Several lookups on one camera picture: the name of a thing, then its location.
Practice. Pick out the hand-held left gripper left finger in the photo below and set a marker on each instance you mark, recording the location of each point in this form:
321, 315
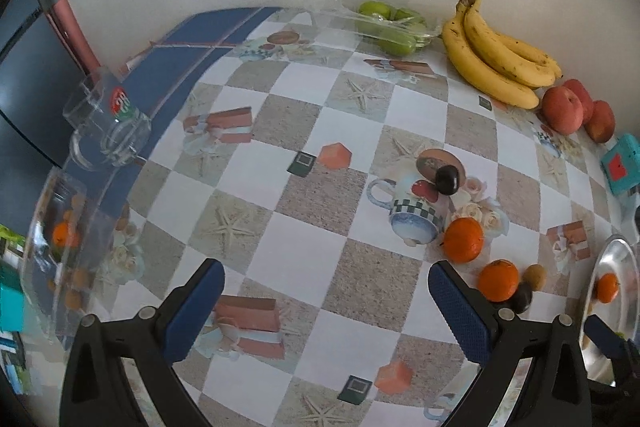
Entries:
197, 307

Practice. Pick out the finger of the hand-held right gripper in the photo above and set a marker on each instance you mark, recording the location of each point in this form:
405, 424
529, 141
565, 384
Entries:
602, 337

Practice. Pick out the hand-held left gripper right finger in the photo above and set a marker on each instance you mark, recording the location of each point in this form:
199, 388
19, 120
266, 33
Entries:
462, 314

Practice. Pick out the round metal plate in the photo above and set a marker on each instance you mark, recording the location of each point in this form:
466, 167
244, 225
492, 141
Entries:
612, 322

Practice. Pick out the orange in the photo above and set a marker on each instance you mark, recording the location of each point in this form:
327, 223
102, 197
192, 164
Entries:
607, 288
464, 239
498, 280

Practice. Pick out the dark plum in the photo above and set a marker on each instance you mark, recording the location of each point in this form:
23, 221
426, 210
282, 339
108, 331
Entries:
523, 299
446, 179

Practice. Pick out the checkered printed tablecloth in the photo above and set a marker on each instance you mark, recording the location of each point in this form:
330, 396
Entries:
310, 227

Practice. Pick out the clear plastic fruit container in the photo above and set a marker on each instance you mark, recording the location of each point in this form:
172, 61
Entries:
60, 257

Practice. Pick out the teal box with red label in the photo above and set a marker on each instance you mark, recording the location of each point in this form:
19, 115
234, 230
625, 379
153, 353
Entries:
622, 164

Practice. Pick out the teal plastic bin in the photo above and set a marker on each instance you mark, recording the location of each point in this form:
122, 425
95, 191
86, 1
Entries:
10, 307

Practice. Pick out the clear glass mug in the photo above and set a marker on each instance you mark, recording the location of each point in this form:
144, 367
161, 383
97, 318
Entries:
107, 127

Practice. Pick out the red apple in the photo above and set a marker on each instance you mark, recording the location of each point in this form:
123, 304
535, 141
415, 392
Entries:
601, 122
562, 109
584, 99

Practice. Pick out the yellow banana bunch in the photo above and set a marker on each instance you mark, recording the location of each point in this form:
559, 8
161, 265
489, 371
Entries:
480, 62

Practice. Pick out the clear pack of green fruit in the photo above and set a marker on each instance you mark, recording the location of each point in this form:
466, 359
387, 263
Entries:
390, 24

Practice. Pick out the pink wooden slat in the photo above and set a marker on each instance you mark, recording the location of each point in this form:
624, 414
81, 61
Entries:
70, 32

